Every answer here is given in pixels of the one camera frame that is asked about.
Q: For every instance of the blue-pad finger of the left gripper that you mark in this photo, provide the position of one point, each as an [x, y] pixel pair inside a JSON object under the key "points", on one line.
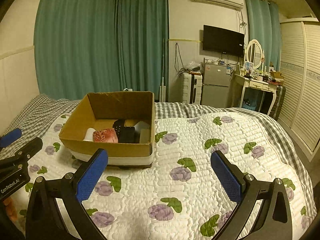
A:
{"points": [[10, 137]]}

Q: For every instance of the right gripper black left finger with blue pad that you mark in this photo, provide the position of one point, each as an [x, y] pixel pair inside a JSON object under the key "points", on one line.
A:
{"points": [[44, 219]]}

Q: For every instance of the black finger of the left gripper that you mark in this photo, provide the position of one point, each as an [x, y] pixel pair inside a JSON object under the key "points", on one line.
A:
{"points": [[24, 153]]}

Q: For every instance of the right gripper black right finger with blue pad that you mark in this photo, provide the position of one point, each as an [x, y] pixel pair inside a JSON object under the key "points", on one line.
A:
{"points": [[273, 220]]}

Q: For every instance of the black remote control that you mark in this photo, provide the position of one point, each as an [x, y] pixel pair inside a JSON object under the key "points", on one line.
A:
{"points": [[117, 125]]}

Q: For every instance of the white small box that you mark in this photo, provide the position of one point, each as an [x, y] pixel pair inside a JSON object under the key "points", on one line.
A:
{"points": [[139, 126]]}

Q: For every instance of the grey UGREEN power adapter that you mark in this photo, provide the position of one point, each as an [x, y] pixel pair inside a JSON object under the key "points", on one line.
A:
{"points": [[145, 135]]}

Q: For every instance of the grey checkered bedsheet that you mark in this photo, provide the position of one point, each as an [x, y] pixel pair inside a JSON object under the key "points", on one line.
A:
{"points": [[37, 116]]}

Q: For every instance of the white cylinder in box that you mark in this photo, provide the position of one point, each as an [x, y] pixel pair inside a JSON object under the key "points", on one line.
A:
{"points": [[89, 134]]}

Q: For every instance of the brown cardboard box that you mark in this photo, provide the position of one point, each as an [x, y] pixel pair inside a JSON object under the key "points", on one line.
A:
{"points": [[100, 111]]}

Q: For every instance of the red patterned small box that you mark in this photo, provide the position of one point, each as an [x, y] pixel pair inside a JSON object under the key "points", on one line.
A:
{"points": [[105, 135]]}

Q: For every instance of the black block in box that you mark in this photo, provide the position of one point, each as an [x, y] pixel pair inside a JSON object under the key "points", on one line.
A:
{"points": [[128, 135]]}

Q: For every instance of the white dressing table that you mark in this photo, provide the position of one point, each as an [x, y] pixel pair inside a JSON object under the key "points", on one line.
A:
{"points": [[263, 86]]}

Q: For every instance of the silver mini fridge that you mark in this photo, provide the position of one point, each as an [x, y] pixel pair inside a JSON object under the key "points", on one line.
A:
{"points": [[215, 85]]}

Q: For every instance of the white suitcase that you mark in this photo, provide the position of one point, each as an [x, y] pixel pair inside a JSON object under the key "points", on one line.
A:
{"points": [[191, 87]]}

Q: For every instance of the oval white vanity mirror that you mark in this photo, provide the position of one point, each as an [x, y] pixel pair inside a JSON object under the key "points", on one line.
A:
{"points": [[254, 54]]}

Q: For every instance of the white louvered wardrobe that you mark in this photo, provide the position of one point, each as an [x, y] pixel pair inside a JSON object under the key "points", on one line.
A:
{"points": [[299, 63]]}

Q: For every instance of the teal curtain by wardrobe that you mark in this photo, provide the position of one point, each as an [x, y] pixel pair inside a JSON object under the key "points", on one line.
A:
{"points": [[264, 26]]}

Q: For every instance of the black wall television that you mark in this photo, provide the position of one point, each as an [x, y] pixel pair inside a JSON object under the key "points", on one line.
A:
{"points": [[223, 41]]}

